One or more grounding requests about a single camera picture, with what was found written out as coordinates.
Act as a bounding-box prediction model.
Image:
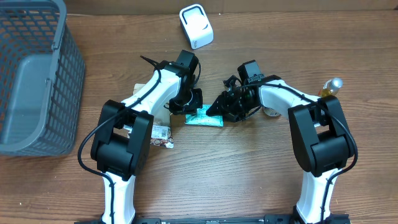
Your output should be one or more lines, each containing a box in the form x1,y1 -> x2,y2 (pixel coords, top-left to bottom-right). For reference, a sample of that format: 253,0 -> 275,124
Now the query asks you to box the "teal wet wipes pack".
185,105 -> 224,127

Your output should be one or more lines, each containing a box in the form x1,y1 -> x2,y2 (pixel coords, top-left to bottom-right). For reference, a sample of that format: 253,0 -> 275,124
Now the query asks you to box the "green lid white jar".
263,107 -> 280,117

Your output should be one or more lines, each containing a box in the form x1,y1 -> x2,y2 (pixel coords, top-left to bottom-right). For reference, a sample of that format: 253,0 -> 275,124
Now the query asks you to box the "brown nut snack bag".
123,82 -> 177,149

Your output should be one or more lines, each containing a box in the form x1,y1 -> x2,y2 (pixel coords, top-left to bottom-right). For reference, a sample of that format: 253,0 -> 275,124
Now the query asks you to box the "yellow dish soap bottle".
318,78 -> 343,98

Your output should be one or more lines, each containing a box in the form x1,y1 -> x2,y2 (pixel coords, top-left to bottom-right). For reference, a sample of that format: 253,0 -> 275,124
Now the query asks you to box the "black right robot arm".
206,60 -> 358,223

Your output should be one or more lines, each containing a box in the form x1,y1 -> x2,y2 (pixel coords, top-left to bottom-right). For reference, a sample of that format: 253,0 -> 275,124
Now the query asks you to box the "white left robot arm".
90,50 -> 203,223

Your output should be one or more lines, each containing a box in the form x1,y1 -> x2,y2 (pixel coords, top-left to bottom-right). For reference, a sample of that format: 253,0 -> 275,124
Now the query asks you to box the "white barcode scanner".
179,4 -> 214,50

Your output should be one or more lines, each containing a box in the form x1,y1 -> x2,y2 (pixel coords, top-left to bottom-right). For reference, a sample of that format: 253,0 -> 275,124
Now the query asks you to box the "grey plastic mesh basket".
1,0 -> 85,156

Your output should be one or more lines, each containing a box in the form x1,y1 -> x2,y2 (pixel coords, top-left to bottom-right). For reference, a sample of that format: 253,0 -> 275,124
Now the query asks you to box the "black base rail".
75,214 -> 351,224

